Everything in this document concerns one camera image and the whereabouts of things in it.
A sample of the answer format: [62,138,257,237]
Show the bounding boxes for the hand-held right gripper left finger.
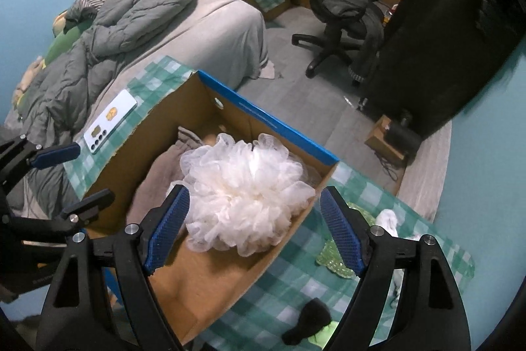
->
[35,184,192,351]

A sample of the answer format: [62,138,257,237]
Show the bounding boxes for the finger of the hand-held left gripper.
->
[0,188,116,242]
[0,135,82,191]

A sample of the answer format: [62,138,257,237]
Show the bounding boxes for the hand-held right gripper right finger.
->
[318,186,473,351]

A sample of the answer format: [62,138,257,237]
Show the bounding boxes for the white blue-striped plastic bag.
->
[374,209,424,242]

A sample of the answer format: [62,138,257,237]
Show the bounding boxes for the blue-rimmed cardboard box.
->
[82,70,341,345]

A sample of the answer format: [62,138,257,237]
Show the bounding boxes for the white mesh bath loofah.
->
[179,132,317,258]

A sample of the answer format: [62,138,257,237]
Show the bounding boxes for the green beaded mat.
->
[316,201,376,278]

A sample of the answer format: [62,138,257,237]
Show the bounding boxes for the beige towel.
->
[125,127,206,228]

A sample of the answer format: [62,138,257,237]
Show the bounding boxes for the white smartphone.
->
[83,89,138,155]

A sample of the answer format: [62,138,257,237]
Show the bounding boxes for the green checked tablecloth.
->
[61,55,477,351]

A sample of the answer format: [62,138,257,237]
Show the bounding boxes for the yellow printed cloth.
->
[12,55,48,107]

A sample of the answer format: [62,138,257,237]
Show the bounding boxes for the black fuzzy pouch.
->
[281,299,333,347]

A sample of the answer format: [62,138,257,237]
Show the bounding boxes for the lime green cloth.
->
[308,320,342,349]

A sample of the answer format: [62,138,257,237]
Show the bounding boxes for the small brown cardboard box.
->
[365,114,412,166]

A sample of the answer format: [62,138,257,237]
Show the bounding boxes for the green pillow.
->
[43,20,89,66]

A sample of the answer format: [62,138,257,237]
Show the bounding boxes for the black cylindrical device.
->
[386,110,422,154]

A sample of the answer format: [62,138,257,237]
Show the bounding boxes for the striped grey garment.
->
[66,0,116,20]

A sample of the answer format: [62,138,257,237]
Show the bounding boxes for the grey quilted duvet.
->
[8,0,200,208]

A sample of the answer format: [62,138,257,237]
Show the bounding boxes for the grey-sheeted bed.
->
[0,0,268,220]

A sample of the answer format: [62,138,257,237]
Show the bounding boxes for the black wardrobe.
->
[362,0,526,138]

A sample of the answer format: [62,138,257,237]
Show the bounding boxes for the black cable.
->
[372,149,405,191]

